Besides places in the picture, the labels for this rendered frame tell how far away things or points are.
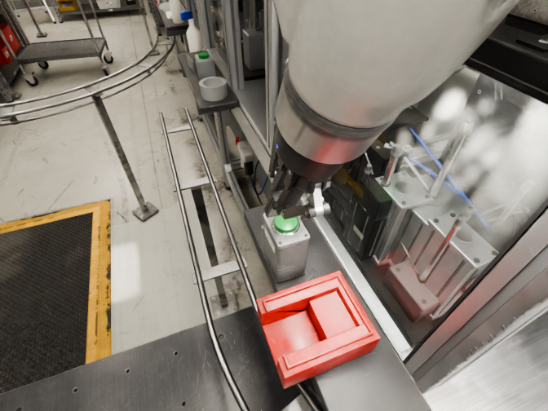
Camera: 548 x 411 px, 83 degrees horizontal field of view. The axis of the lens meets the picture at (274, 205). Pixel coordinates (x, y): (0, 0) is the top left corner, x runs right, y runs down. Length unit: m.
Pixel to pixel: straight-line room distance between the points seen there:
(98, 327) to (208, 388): 1.04
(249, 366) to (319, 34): 0.71
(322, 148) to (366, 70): 0.08
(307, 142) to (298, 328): 0.38
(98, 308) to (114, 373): 0.96
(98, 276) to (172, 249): 0.39
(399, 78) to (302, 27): 0.06
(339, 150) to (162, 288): 1.56
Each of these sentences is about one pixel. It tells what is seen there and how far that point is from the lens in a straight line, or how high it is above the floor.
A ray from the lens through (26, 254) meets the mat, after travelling 2.22.
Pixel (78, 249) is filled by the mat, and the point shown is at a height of 0.01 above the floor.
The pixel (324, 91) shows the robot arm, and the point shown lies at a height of 1.35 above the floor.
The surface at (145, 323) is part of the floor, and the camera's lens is 1.67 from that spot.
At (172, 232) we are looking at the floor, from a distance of 1.95.
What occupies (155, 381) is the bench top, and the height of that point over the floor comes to 0.68.
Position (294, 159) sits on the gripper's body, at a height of 1.26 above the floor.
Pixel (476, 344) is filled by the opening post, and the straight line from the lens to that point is 0.42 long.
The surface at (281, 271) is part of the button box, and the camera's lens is 0.57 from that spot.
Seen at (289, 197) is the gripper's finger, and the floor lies 1.16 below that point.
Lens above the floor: 1.43
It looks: 46 degrees down
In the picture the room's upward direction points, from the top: straight up
